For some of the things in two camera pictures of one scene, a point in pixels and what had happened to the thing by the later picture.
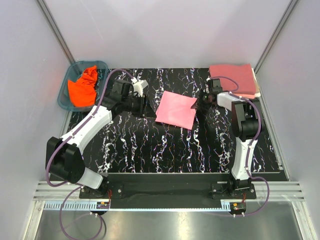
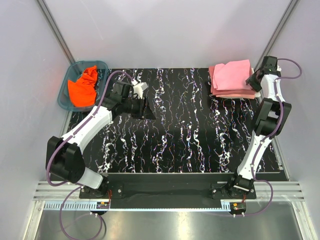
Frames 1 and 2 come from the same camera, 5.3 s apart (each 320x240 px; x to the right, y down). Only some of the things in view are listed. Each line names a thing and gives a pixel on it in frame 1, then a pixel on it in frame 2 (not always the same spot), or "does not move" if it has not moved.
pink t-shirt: x=175 y=109 -> x=232 y=75
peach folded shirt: x=244 y=95 does not move
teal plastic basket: x=75 y=71 does not move
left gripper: x=145 y=109 does not move
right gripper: x=198 y=104 -> x=250 y=80
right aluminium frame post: x=291 y=6 does not move
